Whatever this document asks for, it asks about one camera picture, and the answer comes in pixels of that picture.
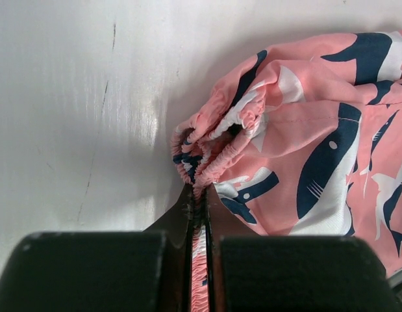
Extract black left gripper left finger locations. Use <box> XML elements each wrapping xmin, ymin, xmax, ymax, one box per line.
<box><xmin>0</xmin><ymin>185</ymin><xmax>192</xmax><ymax>311</ymax></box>

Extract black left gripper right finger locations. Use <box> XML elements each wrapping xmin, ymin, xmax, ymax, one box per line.
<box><xmin>205</xmin><ymin>187</ymin><xmax>399</xmax><ymax>311</ymax></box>

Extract pink patterned shorts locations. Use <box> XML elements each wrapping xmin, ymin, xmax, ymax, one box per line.
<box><xmin>170</xmin><ymin>27</ymin><xmax>402</xmax><ymax>312</ymax></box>

